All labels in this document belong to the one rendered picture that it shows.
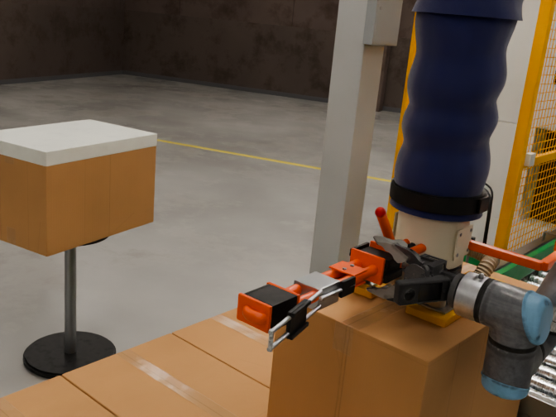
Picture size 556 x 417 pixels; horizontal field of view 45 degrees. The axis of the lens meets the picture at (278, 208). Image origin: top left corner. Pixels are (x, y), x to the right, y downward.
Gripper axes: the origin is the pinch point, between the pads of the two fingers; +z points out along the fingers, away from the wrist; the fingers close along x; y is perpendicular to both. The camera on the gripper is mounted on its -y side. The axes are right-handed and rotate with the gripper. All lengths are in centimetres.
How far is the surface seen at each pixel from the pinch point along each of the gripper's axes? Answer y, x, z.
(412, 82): 18.5, 37.3, 6.3
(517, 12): 26, 54, -12
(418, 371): -5.5, -15.9, -17.2
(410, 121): 17.8, 28.8, 4.9
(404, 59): 951, -11, 533
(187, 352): 11, -53, 66
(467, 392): 16.2, -28.6, -19.9
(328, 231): 129, -46, 98
